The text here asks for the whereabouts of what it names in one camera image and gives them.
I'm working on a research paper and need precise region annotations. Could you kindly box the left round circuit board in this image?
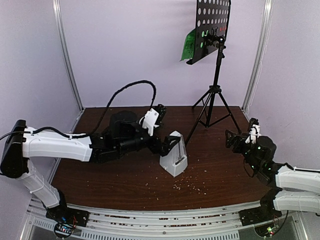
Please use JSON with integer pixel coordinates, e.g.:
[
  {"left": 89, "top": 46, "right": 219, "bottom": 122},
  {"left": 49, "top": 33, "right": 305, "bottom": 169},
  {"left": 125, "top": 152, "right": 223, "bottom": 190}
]
[{"left": 53, "top": 222, "right": 75, "bottom": 239}]

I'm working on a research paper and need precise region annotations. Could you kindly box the left aluminium frame post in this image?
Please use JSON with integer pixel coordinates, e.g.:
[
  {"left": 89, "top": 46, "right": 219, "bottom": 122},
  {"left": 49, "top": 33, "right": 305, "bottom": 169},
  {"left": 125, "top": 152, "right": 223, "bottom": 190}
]
[{"left": 51, "top": 0, "right": 85, "bottom": 112}]

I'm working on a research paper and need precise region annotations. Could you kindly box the green sheet booklet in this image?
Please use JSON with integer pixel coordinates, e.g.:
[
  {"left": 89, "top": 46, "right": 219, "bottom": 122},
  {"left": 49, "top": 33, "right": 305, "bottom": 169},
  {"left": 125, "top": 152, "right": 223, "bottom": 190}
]
[{"left": 180, "top": 28, "right": 196, "bottom": 61}]

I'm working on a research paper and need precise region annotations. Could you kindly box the black braided left cable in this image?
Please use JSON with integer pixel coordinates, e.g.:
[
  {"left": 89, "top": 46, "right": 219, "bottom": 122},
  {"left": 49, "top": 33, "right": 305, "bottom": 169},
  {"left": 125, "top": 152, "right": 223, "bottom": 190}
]
[{"left": 91, "top": 79, "right": 157, "bottom": 136}]

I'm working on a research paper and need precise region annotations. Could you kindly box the right round circuit board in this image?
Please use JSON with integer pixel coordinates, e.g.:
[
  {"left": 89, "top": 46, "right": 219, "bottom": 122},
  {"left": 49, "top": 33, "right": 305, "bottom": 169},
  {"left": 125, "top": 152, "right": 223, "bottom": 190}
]
[{"left": 254, "top": 221, "right": 283, "bottom": 239}]

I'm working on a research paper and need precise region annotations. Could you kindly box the right aluminium frame post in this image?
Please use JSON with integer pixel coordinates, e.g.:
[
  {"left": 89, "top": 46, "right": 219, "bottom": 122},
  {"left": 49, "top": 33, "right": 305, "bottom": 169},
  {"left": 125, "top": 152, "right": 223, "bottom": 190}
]
[{"left": 242, "top": 0, "right": 274, "bottom": 116}]

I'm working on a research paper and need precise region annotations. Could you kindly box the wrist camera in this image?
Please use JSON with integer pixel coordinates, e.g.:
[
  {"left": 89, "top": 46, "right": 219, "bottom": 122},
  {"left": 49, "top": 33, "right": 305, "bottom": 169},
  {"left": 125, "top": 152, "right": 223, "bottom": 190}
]
[
  {"left": 245, "top": 118, "right": 261, "bottom": 144},
  {"left": 138, "top": 104, "right": 167, "bottom": 137}
]

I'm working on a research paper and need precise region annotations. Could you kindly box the white metronome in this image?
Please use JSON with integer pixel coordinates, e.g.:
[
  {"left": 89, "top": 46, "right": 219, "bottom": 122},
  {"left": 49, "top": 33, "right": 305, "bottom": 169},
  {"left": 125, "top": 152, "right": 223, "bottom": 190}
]
[{"left": 159, "top": 131, "right": 188, "bottom": 178}]

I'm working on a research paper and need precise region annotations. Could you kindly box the round circuit board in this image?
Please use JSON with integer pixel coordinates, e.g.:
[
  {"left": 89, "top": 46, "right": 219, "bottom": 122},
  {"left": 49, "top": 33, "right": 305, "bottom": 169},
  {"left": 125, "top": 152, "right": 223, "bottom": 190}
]
[
  {"left": 53, "top": 222, "right": 75, "bottom": 239},
  {"left": 254, "top": 221, "right": 283, "bottom": 239}
]

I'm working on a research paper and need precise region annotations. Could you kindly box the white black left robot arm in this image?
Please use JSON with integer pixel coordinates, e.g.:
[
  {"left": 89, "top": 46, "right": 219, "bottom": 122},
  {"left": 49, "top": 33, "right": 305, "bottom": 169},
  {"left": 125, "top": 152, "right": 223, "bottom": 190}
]
[{"left": 0, "top": 105, "right": 186, "bottom": 226}]

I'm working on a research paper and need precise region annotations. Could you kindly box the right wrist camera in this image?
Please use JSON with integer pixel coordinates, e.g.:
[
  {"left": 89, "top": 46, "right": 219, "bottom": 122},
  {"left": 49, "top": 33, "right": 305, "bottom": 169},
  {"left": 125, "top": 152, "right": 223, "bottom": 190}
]
[{"left": 245, "top": 118, "right": 261, "bottom": 144}]

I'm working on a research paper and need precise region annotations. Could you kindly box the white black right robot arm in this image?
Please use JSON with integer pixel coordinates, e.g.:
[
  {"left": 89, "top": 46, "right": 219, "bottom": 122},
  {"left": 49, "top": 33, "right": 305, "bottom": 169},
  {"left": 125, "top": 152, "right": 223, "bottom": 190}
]
[{"left": 225, "top": 126, "right": 320, "bottom": 226}]

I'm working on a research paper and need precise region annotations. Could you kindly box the aluminium frame post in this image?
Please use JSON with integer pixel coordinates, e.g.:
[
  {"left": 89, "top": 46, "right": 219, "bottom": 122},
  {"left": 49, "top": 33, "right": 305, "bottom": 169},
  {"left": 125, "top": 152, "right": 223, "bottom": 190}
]
[
  {"left": 51, "top": 0, "right": 85, "bottom": 112},
  {"left": 242, "top": 0, "right": 274, "bottom": 116}
]

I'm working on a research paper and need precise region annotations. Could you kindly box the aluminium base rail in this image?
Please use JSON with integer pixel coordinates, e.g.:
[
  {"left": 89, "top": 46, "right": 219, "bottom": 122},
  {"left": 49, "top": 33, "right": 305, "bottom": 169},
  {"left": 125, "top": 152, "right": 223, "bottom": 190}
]
[{"left": 18, "top": 199, "right": 310, "bottom": 240}]

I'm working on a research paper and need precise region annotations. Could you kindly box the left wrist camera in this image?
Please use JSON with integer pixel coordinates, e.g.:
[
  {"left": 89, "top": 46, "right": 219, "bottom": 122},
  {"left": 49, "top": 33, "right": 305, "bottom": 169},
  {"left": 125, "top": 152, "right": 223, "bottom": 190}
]
[{"left": 138, "top": 104, "right": 167, "bottom": 137}]

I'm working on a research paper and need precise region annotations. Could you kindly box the black music stand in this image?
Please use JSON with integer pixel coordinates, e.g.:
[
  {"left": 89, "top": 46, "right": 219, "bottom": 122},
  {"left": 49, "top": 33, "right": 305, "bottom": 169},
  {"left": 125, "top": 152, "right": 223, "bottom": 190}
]
[{"left": 184, "top": 0, "right": 241, "bottom": 145}]

